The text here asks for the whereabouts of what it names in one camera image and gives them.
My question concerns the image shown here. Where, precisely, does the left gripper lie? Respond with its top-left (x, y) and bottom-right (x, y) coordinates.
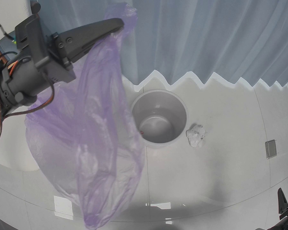
top-left (1, 34), bottom-right (97, 106)

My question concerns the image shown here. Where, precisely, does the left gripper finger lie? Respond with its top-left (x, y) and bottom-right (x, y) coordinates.
top-left (50, 18), bottom-right (124, 65)

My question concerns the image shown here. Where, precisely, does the black cable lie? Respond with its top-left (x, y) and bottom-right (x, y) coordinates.
top-left (0, 23), bottom-right (16, 42)

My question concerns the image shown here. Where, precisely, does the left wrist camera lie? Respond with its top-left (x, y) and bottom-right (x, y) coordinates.
top-left (14, 16), bottom-right (50, 68)

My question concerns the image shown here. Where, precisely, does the pale blue curtain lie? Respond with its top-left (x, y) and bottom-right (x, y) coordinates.
top-left (23, 0), bottom-right (288, 89)

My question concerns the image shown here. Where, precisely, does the white paper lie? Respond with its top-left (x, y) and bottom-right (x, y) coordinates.
top-left (186, 125), bottom-right (208, 148)

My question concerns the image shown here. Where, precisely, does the purple plastic bag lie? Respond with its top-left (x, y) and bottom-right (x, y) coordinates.
top-left (25, 2), bottom-right (147, 230)

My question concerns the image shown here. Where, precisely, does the white padded wooden chair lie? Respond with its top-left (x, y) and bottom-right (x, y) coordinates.
top-left (0, 0), bottom-right (42, 172)

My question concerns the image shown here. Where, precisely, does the white trash bin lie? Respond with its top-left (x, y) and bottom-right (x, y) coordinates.
top-left (131, 89), bottom-right (189, 150)

